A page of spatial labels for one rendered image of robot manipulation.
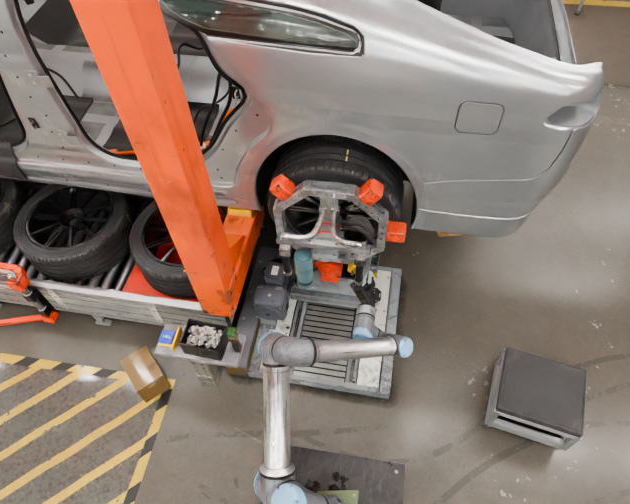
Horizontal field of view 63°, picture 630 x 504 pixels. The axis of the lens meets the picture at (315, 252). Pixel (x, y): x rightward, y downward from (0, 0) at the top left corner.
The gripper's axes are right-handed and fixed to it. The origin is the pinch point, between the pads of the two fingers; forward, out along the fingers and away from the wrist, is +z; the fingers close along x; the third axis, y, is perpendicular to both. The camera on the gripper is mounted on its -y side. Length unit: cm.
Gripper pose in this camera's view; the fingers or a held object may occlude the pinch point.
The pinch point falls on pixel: (368, 272)
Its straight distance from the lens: 259.1
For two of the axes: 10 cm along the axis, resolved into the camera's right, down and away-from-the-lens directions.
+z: 1.8, -8.0, 5.8
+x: 6.9, -3.2, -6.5
